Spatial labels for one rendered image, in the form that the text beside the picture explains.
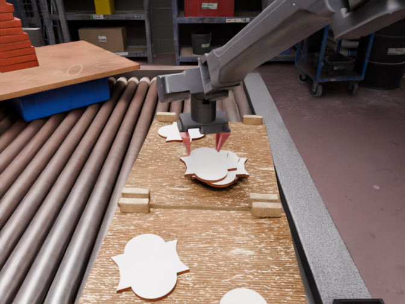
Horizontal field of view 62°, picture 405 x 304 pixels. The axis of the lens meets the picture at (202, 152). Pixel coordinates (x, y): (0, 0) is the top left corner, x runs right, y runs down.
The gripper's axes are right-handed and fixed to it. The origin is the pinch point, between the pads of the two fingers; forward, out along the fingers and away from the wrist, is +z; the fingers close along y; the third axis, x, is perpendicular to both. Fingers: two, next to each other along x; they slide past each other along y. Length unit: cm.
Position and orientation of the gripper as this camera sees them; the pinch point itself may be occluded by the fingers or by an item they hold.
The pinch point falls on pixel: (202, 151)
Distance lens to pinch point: 81.1
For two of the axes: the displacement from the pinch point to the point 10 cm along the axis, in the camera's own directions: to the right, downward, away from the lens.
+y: 9.8, -1.1, 1.9
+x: -2.2, -5.2, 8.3
